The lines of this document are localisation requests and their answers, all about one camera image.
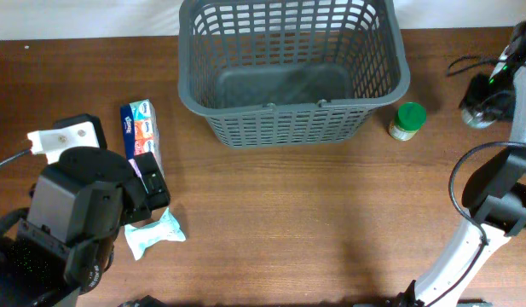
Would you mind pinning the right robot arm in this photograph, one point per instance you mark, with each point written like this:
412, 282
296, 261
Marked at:
484, 185

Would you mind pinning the small tin can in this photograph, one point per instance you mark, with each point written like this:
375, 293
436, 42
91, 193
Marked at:
476, 120

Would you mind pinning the grey plastic basket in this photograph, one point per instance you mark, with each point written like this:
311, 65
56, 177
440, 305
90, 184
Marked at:
276, 73

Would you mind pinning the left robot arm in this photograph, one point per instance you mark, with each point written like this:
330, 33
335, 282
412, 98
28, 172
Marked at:
58, 248

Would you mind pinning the Kleenex tissue multipack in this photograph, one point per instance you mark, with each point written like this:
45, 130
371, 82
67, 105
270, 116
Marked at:
140, 130

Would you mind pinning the green lid jar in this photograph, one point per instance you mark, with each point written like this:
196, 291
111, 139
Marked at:
408, 120

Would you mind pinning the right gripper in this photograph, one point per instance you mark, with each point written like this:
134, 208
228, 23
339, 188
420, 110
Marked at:
476, 90

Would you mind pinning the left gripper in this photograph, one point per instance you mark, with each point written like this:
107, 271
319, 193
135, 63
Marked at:
141, 204

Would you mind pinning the teal tissue packet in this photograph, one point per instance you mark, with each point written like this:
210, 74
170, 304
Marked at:
166, 228

